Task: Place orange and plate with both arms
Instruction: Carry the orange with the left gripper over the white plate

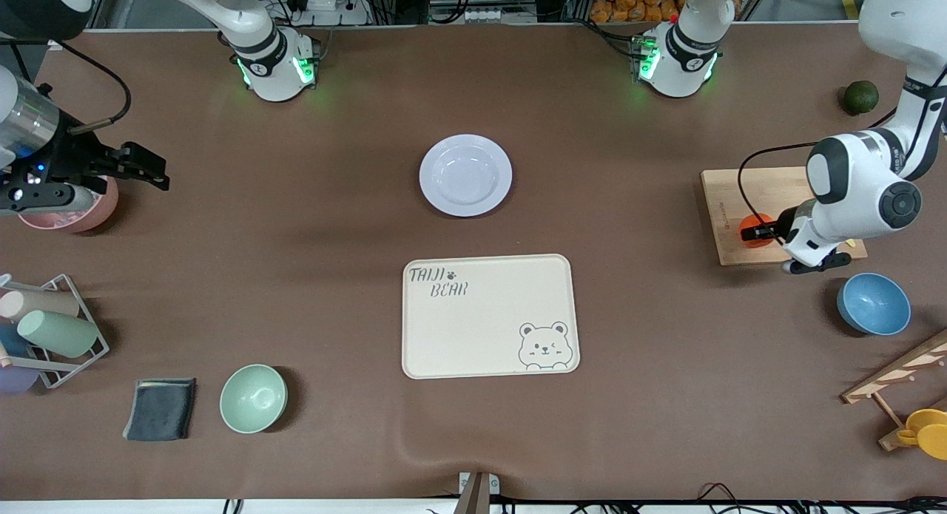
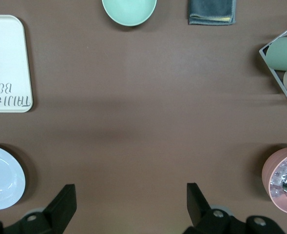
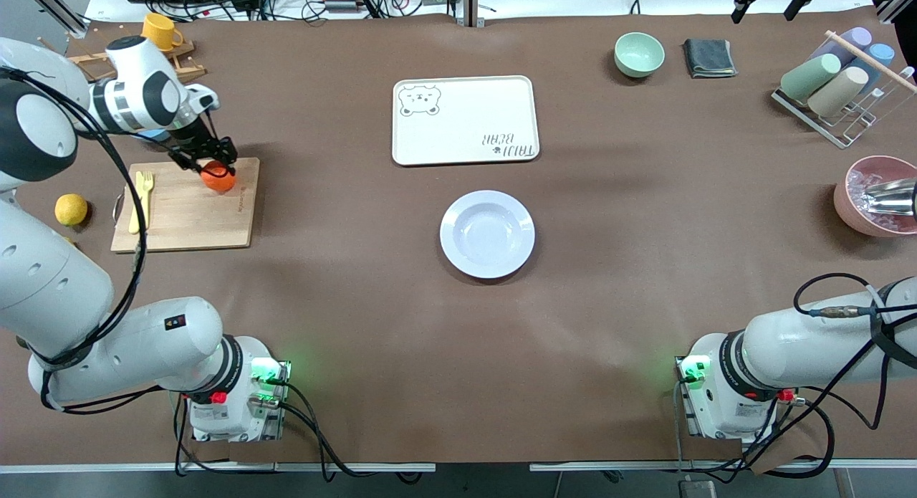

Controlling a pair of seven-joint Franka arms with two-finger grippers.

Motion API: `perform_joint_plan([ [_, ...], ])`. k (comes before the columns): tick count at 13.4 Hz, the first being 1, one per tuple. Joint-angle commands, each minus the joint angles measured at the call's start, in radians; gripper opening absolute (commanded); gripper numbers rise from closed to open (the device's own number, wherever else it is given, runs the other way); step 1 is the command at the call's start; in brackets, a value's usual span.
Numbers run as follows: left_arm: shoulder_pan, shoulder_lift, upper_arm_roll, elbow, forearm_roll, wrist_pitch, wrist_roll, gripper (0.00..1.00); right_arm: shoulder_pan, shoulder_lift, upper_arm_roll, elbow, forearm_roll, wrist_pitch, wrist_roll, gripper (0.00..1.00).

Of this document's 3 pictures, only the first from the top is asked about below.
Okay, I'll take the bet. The orange fruit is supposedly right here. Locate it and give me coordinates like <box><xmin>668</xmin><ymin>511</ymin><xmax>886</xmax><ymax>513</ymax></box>
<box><xmin>740</xmin><ymin>213</ymin><xmax>779</xmax><ymax>249</ymax></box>

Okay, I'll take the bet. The white round plate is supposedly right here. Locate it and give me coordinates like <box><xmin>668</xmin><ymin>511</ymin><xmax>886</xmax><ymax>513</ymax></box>
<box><xmin>419</xmin><ymin>134</ymin><xmax>513</xmax><ymax>218</ymax></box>

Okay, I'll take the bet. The wooden cutting board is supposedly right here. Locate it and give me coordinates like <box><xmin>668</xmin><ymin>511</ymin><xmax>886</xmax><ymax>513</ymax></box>
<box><xmin>701</xmin><ymin>166</ymin><xmax>868</xmax><ymax>266</ymax></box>

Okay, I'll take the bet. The pink bowl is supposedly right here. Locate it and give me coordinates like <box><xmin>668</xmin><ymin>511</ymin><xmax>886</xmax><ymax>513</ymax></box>
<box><xmin>16</xmin><ymin>175</ymin><xmax>119</xmax><ymax>234</ymax></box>

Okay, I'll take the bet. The blue bowl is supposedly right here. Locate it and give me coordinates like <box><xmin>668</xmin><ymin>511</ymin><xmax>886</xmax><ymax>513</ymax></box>
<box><xmin>837</xmin><ymin>272</ymin><xmax>911</xmax><ymax>337</ymax></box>

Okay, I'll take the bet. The beige cup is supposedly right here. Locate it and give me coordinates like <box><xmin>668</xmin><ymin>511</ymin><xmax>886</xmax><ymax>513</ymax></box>
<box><xmin>0</xmin><ymin>290</ymin><xmax>80</xmax><ymax>322</ymax></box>

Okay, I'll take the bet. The dark green avocado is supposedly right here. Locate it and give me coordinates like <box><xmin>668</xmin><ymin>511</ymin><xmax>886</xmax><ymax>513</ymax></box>
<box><xmin>843</xmin><ymin>80</ymin><xmax>880</xmax><ymax>116</ymax></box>

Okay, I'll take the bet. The mint green cup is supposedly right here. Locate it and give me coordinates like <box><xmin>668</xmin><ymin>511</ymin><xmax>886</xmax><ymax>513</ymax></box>
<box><xmin>16</xmin><ymin>309</ymin><xmax>99</xmax><ymax>359</ymax></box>

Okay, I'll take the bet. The wooden drying rack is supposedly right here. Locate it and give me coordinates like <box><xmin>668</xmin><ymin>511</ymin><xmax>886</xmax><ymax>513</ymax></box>
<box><xmin>841</xmin><ymin>329</ymin><xmax>947</xmax><ymax>452</ymax></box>

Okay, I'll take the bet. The blue cup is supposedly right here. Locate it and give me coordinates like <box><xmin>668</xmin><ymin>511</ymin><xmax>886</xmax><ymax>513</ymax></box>
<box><xmin>0</xmin><ymin>323</ymin><xmax>34</xmax><ymax>357</ymax></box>

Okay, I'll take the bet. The purple cup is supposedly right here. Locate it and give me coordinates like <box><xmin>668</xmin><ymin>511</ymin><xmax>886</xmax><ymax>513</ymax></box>
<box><xmin>0</xmin><ymin>365</ymin><xmax>39</xmax><ymax>395</ymax></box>

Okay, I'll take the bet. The dark grey folded cloth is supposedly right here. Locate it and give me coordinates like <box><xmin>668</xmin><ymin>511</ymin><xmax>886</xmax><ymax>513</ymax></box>
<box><xmin>123</xmin><ymin>378</ymin><xmax>198</xmax><ymax>442</ymax></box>

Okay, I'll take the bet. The brown table mat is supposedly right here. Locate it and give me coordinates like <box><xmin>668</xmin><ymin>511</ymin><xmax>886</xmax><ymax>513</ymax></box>
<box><xmin>0</xmin><ymin>22</ymin><xmax>947</xmax><ymax>501</ymax></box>

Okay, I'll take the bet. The white power strip with plugs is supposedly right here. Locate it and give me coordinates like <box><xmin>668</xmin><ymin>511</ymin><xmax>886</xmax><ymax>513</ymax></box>
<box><xmin>285</xmin><ymin>0</ymin><xmax>371</xmax><ymax>27</ymax></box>

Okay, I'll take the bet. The light green bowl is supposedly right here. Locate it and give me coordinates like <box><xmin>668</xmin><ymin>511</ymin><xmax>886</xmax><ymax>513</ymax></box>
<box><xmin>220</xmin><ymin>364</ymin><xmax>288</xmax><ymax>434</ymax></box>

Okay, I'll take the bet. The yellow mug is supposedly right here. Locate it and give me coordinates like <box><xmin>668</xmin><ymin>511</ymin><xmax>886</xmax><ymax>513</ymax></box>
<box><xmin>897</xmin><ymin>408</ymin><xmax>947</xmax><ymax>461</ymax></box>

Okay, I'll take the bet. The bag of orange buns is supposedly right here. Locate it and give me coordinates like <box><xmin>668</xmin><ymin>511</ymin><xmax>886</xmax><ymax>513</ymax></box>
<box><xmin>590</xmin><ymin>0</ymin><xmax>741</xmax><ymax>24</ymax></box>

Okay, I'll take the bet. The cream tray with bear print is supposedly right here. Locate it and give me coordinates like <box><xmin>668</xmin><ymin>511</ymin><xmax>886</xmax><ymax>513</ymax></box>
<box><xmin>402</xmin><ymin>254</ymin><xmax>581</xmax><ymax>380</ymax></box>

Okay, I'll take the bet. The grey wire cup rack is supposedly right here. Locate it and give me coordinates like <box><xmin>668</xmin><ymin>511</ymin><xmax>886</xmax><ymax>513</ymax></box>
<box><xmin>0</xmin><ymin>274</ymin><xmax>110</xmax><ymax>390</ymax></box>

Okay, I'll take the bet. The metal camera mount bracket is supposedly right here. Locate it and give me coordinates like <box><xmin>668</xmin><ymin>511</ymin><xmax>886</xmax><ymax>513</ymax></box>
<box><xmin>453</xmin><ymin>472</ymin><xmax>501</xmax><ymax>514</ymax></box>

